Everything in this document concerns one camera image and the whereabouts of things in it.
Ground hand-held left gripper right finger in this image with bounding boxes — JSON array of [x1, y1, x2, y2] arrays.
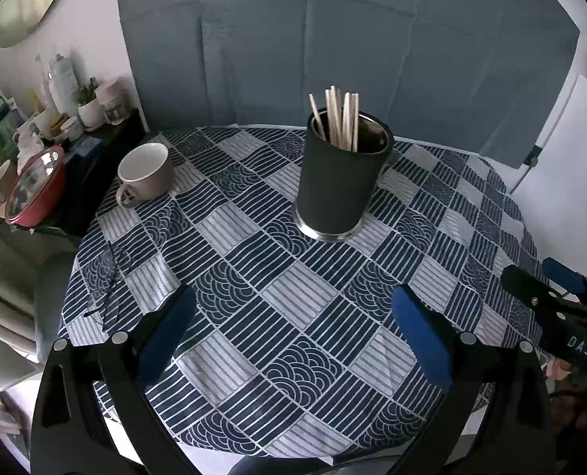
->
[[391, 287, 557, 475]]

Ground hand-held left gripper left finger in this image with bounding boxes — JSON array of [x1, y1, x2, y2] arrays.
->
[[30, 284, 198, 475]]

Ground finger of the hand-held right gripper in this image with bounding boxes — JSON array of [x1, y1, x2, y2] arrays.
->
[[501, 264, 571, 328], [542, 257, 587, 308]]

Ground black cylindrical utensil holder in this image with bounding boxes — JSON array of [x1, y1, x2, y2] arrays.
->
[[294, 111, 394, 242]]

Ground bunch of wooden chopsticks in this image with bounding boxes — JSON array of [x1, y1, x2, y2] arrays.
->
[[308, 85, 361, 153]]

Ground person's right hand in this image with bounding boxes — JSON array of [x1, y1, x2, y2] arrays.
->
[[545, 361, 577, 383]]

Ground black thin-framed eyeglasses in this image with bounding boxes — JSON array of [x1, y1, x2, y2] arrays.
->
[[83, 241, 132, 332]]

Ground blue patterned tablecloth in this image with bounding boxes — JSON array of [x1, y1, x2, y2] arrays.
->
[[57, 126, 544, 458]]

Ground beige ceramic mug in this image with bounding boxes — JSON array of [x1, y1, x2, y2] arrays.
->
[[116, 142, 174, 209]]

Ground dark side cabinet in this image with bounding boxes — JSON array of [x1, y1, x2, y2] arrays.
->
[[27, 109, 148, 238]]

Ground red pot with glass lid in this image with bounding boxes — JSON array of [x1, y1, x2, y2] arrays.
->
[[4, 146, 67, 227]]

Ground small plant in white pot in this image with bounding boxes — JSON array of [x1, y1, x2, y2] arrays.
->
[[77, 78, 107, 129]]

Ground glass jar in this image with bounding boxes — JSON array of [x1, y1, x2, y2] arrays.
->
[[96, 79, 132, 125]]

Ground white cup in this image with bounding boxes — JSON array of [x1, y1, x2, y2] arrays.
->
[[27, 109, 59, 139]]

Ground grey hanging backdrop cloth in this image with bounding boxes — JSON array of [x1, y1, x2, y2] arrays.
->
[[114, 0, 581, 169]]

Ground grey power cable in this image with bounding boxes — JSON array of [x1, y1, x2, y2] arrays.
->
[[508, 164, 532, 194]]

